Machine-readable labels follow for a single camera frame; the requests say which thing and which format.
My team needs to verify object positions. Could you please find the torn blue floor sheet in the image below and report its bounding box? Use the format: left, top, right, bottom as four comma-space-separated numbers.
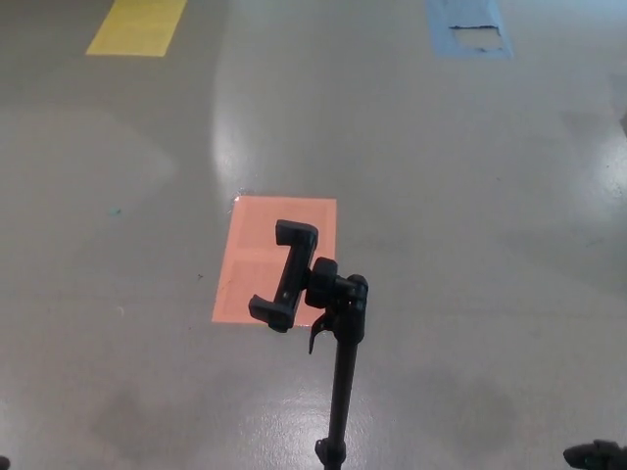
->
425, 0, 514, 60

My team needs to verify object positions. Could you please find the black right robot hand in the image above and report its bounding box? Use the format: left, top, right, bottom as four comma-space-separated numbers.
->
562, 439, 627, 470

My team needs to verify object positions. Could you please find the black phone stand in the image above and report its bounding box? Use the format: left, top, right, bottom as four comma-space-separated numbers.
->
248, 219, 370, 470

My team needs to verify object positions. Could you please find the yellow paper floor sheet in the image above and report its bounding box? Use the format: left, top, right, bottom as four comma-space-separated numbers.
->
85, 0, 189, 57

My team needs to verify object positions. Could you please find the orange paper floor sheet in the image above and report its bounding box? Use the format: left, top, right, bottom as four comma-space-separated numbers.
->
211, 195, 338, 328

